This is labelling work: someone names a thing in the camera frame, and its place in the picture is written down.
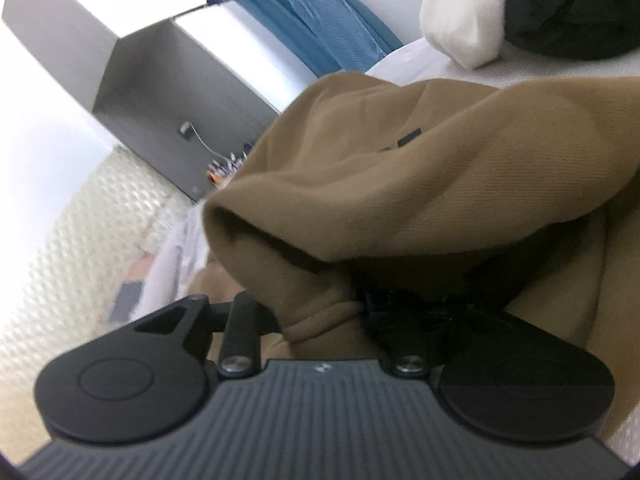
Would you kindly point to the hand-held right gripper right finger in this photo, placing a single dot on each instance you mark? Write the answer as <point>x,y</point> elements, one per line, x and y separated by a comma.
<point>395,332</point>

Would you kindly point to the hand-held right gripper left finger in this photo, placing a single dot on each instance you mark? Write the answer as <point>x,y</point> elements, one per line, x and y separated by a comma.
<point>240,330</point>

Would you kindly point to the brown hoodie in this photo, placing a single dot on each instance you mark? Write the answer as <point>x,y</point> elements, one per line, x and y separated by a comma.
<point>400,185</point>

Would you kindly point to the pink and grey patterned pillow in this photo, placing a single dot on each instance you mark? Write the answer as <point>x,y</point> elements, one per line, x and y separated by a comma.
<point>127,295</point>

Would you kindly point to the cluster of small bedside things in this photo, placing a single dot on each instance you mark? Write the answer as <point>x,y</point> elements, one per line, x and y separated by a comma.
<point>225,167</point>

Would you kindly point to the cream quilted headboard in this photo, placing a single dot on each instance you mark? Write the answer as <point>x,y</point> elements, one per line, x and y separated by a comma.
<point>65,270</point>

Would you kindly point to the grey wardrobe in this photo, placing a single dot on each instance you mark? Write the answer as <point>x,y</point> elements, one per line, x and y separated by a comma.
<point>150,85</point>

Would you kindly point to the light blue mesh panel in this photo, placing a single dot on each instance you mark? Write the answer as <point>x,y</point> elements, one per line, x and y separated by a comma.
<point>340,25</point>

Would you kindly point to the white fleece cloth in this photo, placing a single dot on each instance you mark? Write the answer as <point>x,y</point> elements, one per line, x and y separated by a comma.
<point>460,15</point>

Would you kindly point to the black cloth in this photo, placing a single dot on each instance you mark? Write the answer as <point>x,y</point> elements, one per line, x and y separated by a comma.
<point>575,5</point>

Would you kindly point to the white wall charger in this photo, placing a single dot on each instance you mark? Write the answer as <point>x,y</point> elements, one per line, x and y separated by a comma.
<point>186,129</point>

